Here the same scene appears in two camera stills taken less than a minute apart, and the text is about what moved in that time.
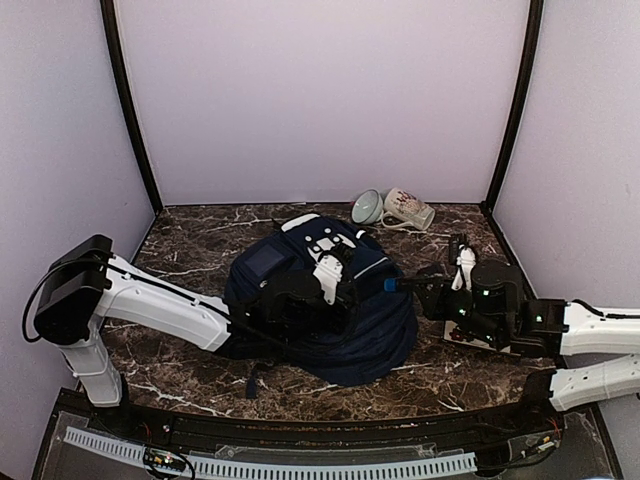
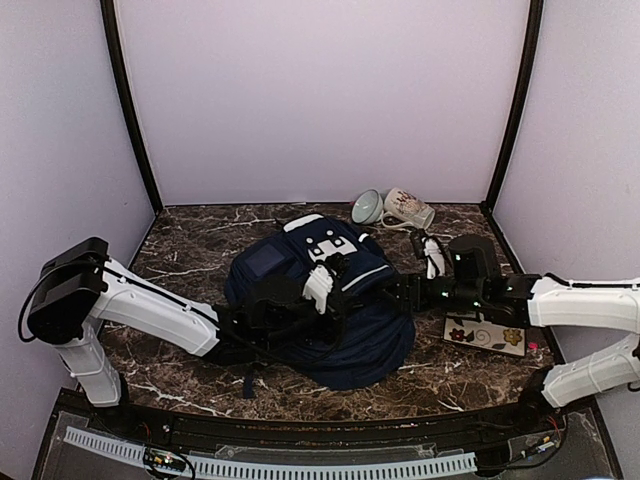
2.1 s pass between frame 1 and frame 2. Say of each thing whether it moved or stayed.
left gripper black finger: moved
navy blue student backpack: stayed
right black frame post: stayed
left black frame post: stayed
